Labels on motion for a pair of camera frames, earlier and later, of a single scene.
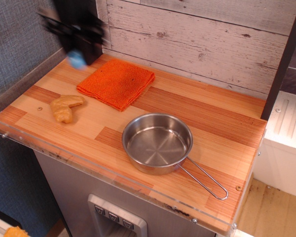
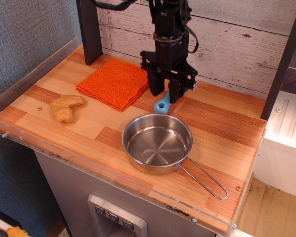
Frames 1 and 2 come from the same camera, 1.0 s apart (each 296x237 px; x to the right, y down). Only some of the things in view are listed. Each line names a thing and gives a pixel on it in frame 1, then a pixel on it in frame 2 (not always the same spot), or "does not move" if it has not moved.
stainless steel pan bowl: (157, 143) does not move
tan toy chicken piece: (61, 106) does not move
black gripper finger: (68, 43) → (156, 81)
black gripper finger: (92, 52) → (177, 90)
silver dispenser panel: (112, 220) does not move
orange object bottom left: (15, 231) does not move
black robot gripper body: (77, 19) → (170, 58)
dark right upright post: (295, 32) does not move
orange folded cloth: (115, 82) does not move
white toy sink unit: (280, 161) does not move
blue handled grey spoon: (77, 59) → (163, 105)
